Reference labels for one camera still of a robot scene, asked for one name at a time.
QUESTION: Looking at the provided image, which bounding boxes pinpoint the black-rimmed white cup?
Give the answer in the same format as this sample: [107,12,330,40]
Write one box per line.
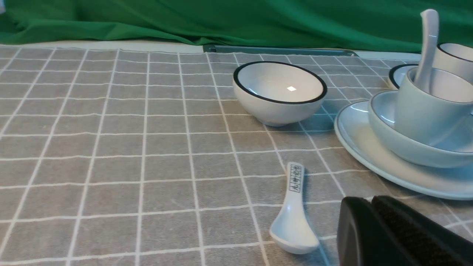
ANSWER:
[433,43,473,84]

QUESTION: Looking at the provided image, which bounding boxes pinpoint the white spoon with label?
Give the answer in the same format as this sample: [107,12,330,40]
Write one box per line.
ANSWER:
[270,162,320,255]

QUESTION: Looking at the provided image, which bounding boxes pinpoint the black-rimmed illustrated plate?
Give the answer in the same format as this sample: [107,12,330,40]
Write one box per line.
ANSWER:
[388,64,418,90]

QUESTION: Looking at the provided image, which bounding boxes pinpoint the black-rimmed white bowl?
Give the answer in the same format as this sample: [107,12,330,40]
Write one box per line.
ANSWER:
[232,61,328,127]

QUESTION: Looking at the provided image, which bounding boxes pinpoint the thin-rimmed white cup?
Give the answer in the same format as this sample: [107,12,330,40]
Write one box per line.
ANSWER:
[395,66,473,146]

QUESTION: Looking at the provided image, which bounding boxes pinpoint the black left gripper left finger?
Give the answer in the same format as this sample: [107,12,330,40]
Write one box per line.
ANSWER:
[337,197,420,266]

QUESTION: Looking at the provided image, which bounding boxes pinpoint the green backdrop cloth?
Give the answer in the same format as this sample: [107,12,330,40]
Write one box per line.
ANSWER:
[1,0,473,52]

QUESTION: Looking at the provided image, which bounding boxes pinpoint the thin-rimmed white bowl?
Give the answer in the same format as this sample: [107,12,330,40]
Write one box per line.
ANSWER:
[368,91,472,168]

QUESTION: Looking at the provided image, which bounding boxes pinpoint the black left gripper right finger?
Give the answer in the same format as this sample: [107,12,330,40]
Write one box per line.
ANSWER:
[371,195,473,266]

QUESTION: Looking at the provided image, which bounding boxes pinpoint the large white thin-rimmed plate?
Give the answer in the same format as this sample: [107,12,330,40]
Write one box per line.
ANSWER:
[334,100,473,201]

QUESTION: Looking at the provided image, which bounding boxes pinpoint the grey checked tablecloth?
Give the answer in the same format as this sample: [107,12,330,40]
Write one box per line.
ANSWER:
[0,47,472,266]

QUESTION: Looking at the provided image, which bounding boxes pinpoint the plain white ceramic spoon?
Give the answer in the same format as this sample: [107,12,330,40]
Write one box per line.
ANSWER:
[414,9,439,93]

